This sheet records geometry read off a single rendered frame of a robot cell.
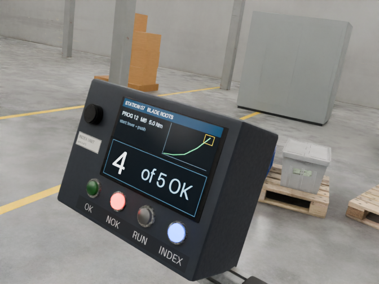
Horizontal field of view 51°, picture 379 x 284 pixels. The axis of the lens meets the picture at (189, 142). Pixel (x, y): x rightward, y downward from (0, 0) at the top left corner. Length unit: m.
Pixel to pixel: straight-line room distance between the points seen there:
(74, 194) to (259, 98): 7.63
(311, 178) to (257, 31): 5.00
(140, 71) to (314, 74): 3.53
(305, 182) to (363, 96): 9.46
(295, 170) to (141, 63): 5.56
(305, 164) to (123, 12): 3.98
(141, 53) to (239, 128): 8.12
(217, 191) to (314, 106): 7.50
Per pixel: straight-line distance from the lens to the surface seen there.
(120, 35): 6.45
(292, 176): 3.61
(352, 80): 12.92
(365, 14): 12.98
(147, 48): 8.48
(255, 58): 8.14
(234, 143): 0.43
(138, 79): 8.54
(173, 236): 0.46
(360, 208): 3.71
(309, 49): 7.90
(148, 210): 0.48
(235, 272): 0.53
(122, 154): 0.52
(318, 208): 3.55
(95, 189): 0.54
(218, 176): 0.43
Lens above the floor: 1.34
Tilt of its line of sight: 15 degrees down
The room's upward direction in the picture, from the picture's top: 9 degrees clockwise
